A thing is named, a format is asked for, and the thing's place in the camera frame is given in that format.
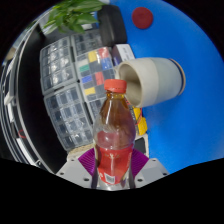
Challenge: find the clear bottle red label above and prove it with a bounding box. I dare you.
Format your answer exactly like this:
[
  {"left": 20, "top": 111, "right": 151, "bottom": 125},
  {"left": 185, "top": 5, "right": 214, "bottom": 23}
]
[{"left": 92, "top": 78, "right": 137, "bottom": 192}]

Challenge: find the clear organizer with coloured parts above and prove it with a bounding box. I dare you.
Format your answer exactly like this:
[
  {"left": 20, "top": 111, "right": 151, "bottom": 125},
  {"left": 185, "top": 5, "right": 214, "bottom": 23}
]
[{"left": 75, "top": 46, "right": 116, "bottom": 103}]

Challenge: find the small dark box white label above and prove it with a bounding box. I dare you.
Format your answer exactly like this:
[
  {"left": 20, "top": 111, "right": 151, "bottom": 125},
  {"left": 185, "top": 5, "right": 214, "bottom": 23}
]
[{"left": 111, "top": 43, "right": 136, "bottom": 67}]

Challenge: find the black box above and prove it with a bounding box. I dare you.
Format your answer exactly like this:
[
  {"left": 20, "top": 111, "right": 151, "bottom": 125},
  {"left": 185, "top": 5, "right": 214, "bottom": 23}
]
[{"left": 96, "top": 4, "right": 128, "bottom": 48}]

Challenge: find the flat round red coaster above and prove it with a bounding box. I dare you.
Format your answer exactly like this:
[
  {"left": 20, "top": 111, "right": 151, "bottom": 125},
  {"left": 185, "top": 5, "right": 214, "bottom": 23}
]
[{"left": 131, "top": 6, "right": 155, "bottom": 30}]

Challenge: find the yellow multimeter with leads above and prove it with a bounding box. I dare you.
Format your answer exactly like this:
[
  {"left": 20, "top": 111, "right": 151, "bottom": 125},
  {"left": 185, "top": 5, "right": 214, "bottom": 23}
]
[{"left": 133, "top": 106, "right": 148, "bottom": 136}]

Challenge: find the grey ceramic cup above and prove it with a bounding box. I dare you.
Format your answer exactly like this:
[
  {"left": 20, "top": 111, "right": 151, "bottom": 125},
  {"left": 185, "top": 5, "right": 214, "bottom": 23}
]
[{"left": 114, "top": 57, "right": 186, "bottom": 108}]

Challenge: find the dark grey shelf unit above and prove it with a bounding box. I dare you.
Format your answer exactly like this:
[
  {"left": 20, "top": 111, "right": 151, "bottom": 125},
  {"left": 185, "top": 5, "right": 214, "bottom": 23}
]
[{"left": 0, "top": 19, "right": 68, "bottom": 174}]

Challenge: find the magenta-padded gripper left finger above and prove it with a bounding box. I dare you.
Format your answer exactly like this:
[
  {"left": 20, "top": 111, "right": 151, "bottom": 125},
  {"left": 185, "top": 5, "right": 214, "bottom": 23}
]
[{"left": 55, "top": 148, "right": 99, "bottom": 190}]

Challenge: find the black rectangular device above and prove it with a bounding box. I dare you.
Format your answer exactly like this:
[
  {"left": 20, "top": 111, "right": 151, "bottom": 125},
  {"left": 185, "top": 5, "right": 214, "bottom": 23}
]
[{"left": 133, "top": 135, "right": 149, "bottom": 158}]

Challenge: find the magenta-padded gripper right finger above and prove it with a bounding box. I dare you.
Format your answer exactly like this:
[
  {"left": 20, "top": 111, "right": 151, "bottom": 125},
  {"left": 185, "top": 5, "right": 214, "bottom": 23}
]
[{"left": 128, "top": 148, "right": 170, "bottom": 190}]

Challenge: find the grey small-parts drawer cabinet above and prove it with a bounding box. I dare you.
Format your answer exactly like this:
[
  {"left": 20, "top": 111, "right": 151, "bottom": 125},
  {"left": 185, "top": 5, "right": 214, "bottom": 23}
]
[
  {"left": 43, "top": 83, "right": 95, "bottom": 151},
  {"left": 87, "top": 98, "right": 106, "bottom": 126},
  {"left": 39, "top": 36, "right": 78, "bottom": 96},
  {"left": 71, "top": 28, "right": 103, "bottom": 56}
]

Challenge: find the green potted plant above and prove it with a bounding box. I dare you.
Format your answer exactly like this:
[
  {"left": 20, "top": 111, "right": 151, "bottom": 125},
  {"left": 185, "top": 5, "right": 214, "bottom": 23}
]
[{"left": 42, "top": 0, "right": 107, "bottom": 36}]

